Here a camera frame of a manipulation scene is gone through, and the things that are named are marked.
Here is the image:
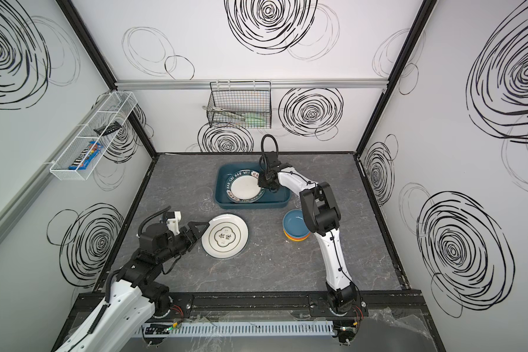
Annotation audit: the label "teal rimmed white plate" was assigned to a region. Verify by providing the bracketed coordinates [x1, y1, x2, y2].
[225, 169, 265, 203]

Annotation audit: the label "white plate quatrefoil motif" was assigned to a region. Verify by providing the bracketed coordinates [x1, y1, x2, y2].
[202, 214, 249, 259]

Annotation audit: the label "white plate red characters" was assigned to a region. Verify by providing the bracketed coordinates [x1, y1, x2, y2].
[225, 170, 251, 184]

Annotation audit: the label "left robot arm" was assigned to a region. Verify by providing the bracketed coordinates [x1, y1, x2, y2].
[58, 207, 209, 351]

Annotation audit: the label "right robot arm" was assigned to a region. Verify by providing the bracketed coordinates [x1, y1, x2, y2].
[258, 152, 362, 315]

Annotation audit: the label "teal plastic bin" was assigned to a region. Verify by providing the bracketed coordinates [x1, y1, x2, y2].
[214, 161, 291, 210]

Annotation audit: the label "blue bowl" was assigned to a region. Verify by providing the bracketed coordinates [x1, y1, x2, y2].
[282, 209, 310, 232]

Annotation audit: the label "orange bowl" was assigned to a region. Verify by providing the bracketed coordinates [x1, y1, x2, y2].
[283, 229, 311, 242]

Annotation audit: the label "green item in basket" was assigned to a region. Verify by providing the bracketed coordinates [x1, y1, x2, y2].
[243, 112, 267, 126]

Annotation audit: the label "yellow bowl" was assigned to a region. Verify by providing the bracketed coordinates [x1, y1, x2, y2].
[285, 233, 311, 242]

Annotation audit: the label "metal tongs in basket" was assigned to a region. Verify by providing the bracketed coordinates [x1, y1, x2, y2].
[202, 106, 246, 121]

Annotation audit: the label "blue candy packet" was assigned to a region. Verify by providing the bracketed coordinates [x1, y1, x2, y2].
[68, 142, 104, 170]

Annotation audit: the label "black wire wall basket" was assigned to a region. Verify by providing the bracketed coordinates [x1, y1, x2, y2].
[205, 87, 272, 129]

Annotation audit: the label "white slotted cable duct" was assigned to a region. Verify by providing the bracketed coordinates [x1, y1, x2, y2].
[136, 321, 336, 339]

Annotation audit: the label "white wire wall shelf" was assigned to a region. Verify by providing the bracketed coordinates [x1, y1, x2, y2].
[49, 91, 137, 181]

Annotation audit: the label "left wall aluminium rail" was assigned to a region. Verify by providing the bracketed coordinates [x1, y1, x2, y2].
[0, 90, 114, 245]

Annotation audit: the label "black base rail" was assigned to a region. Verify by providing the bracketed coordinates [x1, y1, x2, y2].
[70, 289, 432, 318]

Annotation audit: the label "black corner frame post right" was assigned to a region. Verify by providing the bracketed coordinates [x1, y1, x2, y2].
[356, 0, 437, 158]

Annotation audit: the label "black corner frame post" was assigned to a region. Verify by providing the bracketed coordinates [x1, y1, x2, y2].
[356, 0, 437, 158]
[55, 0, 157, 159]

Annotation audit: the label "black corner frame post left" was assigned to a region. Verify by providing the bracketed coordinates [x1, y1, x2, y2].
[55, 0, 157, 159]

